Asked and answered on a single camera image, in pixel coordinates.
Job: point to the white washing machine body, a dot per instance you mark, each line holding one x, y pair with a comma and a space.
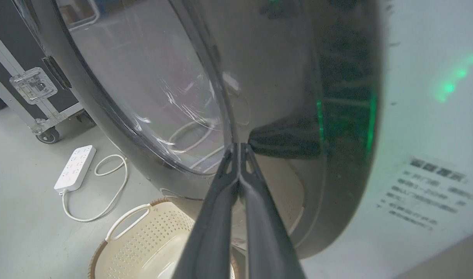
426, 128

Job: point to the black wheeled flight case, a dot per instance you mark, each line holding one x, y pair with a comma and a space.
23, 73

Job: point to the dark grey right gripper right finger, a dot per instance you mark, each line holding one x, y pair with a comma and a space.
265, 232

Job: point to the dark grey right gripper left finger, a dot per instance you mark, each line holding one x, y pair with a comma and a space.
211, 228

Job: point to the round glass washing machine door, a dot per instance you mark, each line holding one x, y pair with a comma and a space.
267, 77

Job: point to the cream perforated laundry basket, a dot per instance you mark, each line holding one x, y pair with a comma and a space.
143, 244

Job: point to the white power strip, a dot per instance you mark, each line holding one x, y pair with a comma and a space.
75, 168

